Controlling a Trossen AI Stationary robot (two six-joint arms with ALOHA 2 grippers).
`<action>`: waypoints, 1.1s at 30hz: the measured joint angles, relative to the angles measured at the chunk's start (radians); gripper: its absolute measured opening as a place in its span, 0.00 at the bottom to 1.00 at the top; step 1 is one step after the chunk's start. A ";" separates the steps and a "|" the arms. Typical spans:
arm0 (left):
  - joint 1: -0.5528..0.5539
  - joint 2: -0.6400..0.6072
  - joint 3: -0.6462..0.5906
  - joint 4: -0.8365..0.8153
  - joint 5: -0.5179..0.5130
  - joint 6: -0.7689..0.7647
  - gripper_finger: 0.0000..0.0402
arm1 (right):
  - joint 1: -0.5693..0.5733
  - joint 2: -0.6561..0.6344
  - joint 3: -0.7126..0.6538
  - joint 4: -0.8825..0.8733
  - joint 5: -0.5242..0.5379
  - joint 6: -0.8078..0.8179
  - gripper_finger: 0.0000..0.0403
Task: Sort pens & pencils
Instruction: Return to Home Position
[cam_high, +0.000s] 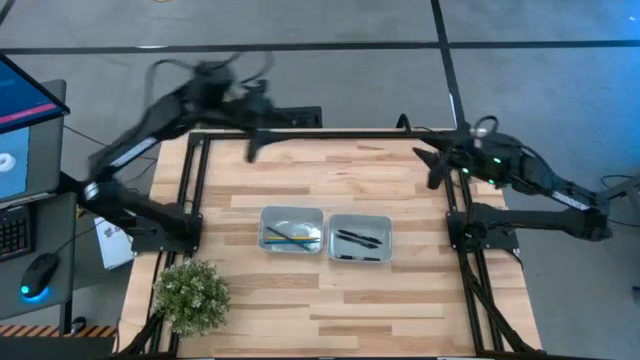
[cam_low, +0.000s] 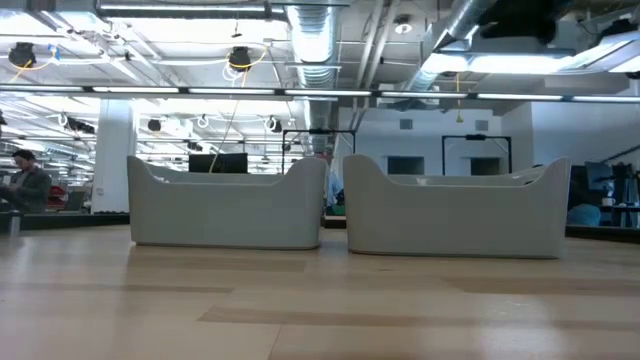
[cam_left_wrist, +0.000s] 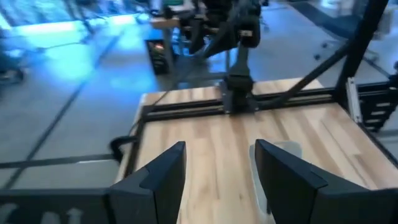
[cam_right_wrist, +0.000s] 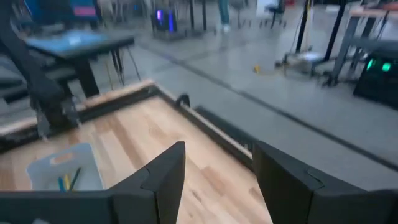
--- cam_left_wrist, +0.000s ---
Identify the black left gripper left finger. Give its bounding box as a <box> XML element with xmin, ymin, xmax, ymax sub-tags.
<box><xmin>107</xmin><ymin>141</ymin><xmax>188</xmax><ymax>224</ymax></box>

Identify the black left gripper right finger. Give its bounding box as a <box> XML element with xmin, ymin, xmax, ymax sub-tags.
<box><xmin>254</xmin><ymin>139</ymin><xmax>383</xmax><ymax>224</ymax></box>

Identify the white plastic pen bin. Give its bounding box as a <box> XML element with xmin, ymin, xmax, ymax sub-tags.
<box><xmin>248</xmin><ymin>139</ymin><xmax>303</xmax><ymax>224</ymax></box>

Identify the black computer tower red light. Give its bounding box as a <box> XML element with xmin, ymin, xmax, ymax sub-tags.
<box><xmin>144</xmin><ymin>39</ymin><xmax>171</xmax><ymax>75</ymax></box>

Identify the small wooden table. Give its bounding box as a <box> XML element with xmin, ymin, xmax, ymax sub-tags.
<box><xmin>150</xmin><ymin>17</ymin><xmax>182</xmax><ymax>74</ymax></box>

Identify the black aluminium frame rail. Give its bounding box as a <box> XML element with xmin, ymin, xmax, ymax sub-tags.
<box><xmin>123</xmin><ymin>107</ymin><xmax>147</xmax><ymax>180</ymax></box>
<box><xmin>142</xmin><ymin>88</ymin><xmax>341</xmax><ymax>113</ymax></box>
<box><xmin>142</xmin><ymin>95</ymin><xmax>341</xmax><ymax>123</ymax></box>

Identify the black cable loop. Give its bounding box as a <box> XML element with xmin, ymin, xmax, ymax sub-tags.
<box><xmin>109</xmin><ymin>135</ymin><xmax>139</xmax><ymax>163</ymax></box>

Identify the silver metal bracket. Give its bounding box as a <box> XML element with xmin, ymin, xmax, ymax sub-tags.
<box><xmin>346</xmin><ymin>77</ymin><xmax>363</xmax><ymax>124</ymax></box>

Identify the black slotted bracket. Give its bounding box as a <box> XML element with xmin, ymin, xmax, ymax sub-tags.
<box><xmin>357</xmin><ymin>73</ymin><xmax>398</xmax><ymax>134</ymax></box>

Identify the black diagonal frame brace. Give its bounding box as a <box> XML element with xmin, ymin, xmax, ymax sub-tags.
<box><xmin>257</xmin><ymin>43</ymin><xmax>354</xmax><ymax>110</ymax></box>

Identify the black frame upright post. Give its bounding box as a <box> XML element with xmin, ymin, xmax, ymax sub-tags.
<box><xmin>335</xmin><ymin>0</ymin><xmax>390</xmax><ymax>108</ymax></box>

